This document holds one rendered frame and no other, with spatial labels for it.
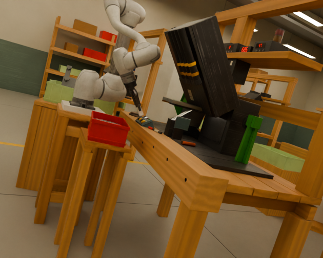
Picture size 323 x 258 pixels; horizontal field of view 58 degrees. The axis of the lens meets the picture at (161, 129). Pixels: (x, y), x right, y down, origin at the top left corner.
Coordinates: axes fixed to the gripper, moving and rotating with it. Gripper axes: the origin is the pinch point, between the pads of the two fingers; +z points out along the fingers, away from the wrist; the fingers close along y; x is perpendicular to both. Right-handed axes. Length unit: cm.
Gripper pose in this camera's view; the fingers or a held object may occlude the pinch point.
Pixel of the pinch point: (139, 110)
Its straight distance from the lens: 190.8
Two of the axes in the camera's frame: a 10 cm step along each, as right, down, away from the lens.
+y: 3.4, 2.3, -9.1
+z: 3.0, 9.0, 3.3
